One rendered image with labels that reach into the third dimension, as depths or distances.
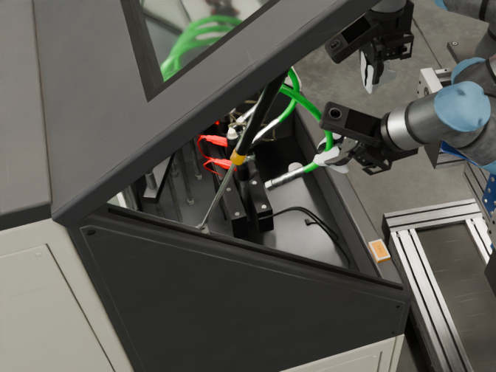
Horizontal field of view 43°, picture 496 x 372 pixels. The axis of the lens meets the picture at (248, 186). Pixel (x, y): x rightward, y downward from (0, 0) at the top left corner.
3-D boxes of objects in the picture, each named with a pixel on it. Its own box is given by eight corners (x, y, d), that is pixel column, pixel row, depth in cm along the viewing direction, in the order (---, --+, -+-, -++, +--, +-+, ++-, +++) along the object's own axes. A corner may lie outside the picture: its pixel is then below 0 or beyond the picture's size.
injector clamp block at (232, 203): (275, 246, 156) (272, 208, 145) (236, 257, 155) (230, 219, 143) (239, 153, 178) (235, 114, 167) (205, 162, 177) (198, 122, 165)
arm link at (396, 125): (399, 129, 100) (410, 88, 104) (379, 136, 104) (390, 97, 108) (431, 153, 103) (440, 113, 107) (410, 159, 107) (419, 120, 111)
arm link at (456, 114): (492, 138, 95) (455, 111, 91) (435, 156, 104) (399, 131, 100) (499, 96, 98) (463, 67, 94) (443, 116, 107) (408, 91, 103)
